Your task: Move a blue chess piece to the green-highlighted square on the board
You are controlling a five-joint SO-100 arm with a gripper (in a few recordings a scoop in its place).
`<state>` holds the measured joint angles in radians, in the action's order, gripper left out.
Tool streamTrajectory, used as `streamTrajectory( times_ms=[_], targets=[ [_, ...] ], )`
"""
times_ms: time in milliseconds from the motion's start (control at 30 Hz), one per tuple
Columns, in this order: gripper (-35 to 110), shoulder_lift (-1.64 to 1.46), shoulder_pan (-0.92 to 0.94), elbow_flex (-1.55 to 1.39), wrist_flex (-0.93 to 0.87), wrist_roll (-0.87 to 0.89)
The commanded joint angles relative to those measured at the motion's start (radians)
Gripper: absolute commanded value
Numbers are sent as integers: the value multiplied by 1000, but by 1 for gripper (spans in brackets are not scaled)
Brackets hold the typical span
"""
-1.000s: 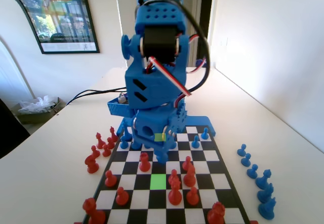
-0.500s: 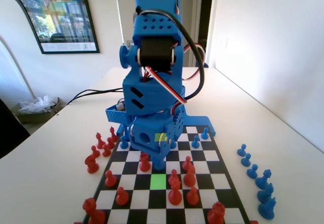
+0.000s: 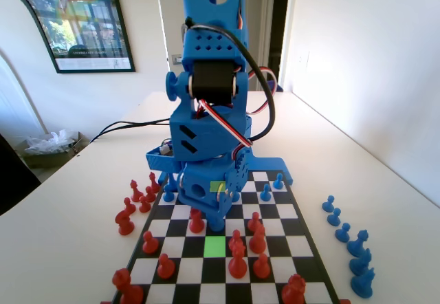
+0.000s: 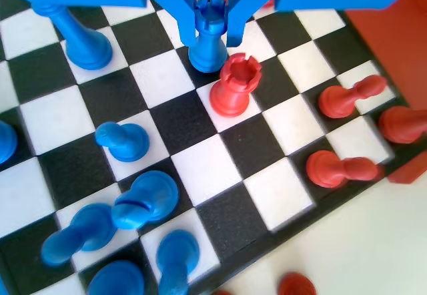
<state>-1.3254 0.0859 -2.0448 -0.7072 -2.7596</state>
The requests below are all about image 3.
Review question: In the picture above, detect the red chess rook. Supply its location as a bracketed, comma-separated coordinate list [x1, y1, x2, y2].
[280, 273, 307, 304]
[188, 208, 206, 235]

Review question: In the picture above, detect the red chess queen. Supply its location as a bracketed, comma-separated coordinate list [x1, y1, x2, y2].
[227, 241, 249, 280]

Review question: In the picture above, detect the red chess bishop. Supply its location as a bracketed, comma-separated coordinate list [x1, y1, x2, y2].
[129, 179, 144, 203]
[147, 171, 162, 194]

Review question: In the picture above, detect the black white chess board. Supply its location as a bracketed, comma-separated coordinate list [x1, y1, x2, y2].
[109, 169, 341, 304]

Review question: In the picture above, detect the blue chess bishop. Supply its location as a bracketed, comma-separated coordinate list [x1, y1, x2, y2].
[346, 229, 370, 259]

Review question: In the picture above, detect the blue chess knight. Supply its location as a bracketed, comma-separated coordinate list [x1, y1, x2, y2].
[350, 266, 376, 299]
[349, 248, 373, 277]

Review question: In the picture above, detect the clear plastic bag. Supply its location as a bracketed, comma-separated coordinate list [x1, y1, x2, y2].
[23, 129, 76, 155]

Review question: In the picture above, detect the cardboard box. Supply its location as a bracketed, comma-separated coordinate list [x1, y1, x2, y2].
[15, 130, 91, 169]

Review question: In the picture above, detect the white arched panel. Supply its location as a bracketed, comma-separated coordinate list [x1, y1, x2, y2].
[0, 0, 59, 136]

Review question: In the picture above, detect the white red servo wire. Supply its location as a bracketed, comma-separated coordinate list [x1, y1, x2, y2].
[247, 65, 276, 116]
[198, 100, 254, 147]

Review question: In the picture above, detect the black table cable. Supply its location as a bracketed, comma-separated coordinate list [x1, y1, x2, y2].
[102, 122, 172, 131]
[89, 118, 172, 145]

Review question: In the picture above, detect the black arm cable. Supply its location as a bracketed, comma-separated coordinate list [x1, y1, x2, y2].
[184, 23, 276, 143]

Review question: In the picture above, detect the framed wall poster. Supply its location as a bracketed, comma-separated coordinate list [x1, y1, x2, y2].
[0, 0, 136, 74]

